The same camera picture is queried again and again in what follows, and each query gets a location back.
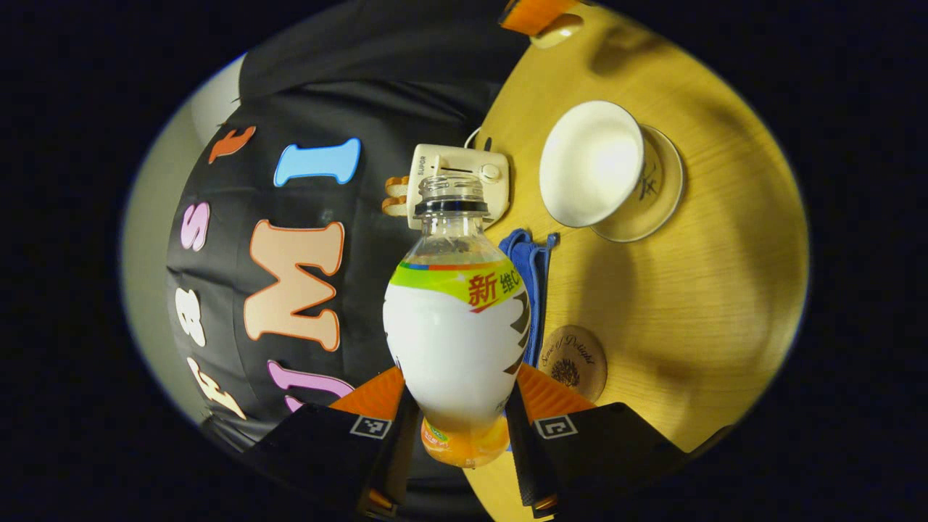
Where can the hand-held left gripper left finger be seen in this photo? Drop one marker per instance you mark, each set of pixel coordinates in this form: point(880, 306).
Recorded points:
point(319, 442)

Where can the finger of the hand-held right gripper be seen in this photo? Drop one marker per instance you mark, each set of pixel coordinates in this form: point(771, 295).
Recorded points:
point(540, 13)

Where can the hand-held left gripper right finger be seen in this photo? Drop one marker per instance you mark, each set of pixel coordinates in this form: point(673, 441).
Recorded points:
point(609, 449)

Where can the round wooden coaster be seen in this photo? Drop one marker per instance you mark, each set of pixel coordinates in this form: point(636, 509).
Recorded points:
point(573, 359)

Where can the cream ceramic teacup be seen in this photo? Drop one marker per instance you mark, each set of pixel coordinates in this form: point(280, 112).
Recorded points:
point(587, 163)

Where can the clear water bottle white label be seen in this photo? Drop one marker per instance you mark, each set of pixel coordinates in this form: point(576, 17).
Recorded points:
point(453, 341)

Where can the white toaster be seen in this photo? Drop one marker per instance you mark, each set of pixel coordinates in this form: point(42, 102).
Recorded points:
point(493, 170)

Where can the blue towel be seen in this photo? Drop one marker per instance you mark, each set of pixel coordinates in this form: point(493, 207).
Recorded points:
point(536, 290)

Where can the black backdrop cloth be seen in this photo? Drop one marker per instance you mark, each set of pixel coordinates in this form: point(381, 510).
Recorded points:
point(362, 87)

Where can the cream ceramic saucer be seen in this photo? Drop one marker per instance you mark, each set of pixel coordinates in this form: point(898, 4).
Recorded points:
point(660, 188)

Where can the toast bread slice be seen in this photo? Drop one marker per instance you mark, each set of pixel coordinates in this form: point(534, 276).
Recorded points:
point(397, 184)
point(395, 206)

